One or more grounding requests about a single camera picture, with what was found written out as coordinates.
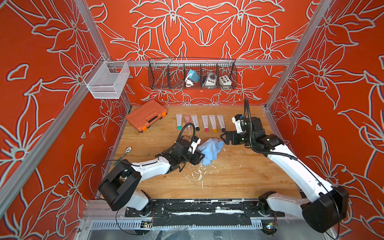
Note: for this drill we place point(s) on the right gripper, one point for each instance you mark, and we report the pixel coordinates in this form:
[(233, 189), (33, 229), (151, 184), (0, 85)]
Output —
[(234, 135)]

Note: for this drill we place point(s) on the orange tool case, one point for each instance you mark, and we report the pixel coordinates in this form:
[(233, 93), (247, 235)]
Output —
[(146, 115)]

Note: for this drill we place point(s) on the green cap toothpaste tube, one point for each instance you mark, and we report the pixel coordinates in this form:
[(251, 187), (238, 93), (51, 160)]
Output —
[(179, 118)]

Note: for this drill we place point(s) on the clear plastic bin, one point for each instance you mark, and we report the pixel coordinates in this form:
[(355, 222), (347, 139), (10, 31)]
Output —
[(105, 82)]

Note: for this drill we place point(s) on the pink cap toothpaste tube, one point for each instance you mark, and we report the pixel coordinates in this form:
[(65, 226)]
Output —
[(205, 120)]

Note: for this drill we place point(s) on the blue microfiber cloth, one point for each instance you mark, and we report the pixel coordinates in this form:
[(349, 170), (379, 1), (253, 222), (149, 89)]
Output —
[(210, 149)]

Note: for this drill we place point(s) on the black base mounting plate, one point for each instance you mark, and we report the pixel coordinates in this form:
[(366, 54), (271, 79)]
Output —
[(208, 214)]

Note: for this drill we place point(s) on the pink translucent tube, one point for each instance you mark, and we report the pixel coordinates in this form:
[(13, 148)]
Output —
[(187, 119)]

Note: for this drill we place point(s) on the black cap white tube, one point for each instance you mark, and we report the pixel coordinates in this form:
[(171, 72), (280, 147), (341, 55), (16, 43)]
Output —
[(195, 122)]

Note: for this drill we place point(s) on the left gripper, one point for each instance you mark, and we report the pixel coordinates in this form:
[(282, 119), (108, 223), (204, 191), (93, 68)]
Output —
[(196, 159)]

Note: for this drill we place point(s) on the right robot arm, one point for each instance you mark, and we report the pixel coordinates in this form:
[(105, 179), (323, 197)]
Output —
[(324, 205)]

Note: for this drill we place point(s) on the black wire basket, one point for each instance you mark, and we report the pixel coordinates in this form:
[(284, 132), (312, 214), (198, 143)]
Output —
[(178, 73)]

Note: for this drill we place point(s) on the orange cap toothpaste tube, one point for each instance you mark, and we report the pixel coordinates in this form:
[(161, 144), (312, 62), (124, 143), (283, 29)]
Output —
[(212, 119)]

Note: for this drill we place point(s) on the teal white charger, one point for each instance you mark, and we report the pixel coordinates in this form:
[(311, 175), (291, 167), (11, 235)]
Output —
[(191, 79)]

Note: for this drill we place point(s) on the white button box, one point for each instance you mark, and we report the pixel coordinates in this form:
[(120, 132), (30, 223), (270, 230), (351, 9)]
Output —
[(225, 82)]

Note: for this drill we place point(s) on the white round dial device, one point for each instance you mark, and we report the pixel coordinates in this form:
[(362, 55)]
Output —
[(210, 80)]

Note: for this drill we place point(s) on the ratchet wrench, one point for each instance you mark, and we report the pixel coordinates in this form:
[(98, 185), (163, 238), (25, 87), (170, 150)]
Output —
[(122, 156)]

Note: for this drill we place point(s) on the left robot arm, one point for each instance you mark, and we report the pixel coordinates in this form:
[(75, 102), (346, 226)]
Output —
[(119, 187)]

